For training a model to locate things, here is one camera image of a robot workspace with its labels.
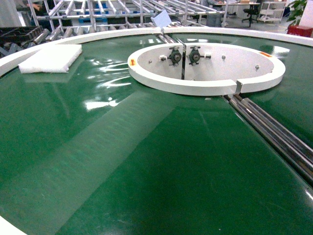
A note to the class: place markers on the chrome conveyor roller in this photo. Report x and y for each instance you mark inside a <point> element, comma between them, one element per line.
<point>297,153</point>

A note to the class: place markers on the black plastic tray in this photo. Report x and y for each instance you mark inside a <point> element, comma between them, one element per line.
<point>19,34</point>

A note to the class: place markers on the right black bearing mount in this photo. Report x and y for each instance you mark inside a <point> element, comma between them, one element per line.
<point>194,56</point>

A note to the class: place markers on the red plastic crate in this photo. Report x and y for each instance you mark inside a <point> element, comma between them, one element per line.
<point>300,30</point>

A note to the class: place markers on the green potted plant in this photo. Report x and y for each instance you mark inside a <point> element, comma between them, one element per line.
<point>297,8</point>

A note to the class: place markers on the white foam pad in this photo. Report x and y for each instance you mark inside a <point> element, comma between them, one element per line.
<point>53,59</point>

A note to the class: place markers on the white wire shelf cart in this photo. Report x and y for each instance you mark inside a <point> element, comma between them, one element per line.
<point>271,11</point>

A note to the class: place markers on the black bearing mount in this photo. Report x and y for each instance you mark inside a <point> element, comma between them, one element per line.
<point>175,56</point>
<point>194,56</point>

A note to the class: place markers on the black office chair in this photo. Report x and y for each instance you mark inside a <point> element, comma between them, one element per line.
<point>252,13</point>

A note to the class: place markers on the left black bearing mount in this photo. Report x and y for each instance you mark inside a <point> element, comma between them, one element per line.
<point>175,56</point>

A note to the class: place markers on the white tube rack frame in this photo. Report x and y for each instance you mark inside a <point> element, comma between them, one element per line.
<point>77,17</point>

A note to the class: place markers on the white outer conveyor rim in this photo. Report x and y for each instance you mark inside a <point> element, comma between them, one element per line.
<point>304,60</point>

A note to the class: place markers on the white paper sheet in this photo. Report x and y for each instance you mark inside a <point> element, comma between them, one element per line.
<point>162,19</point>

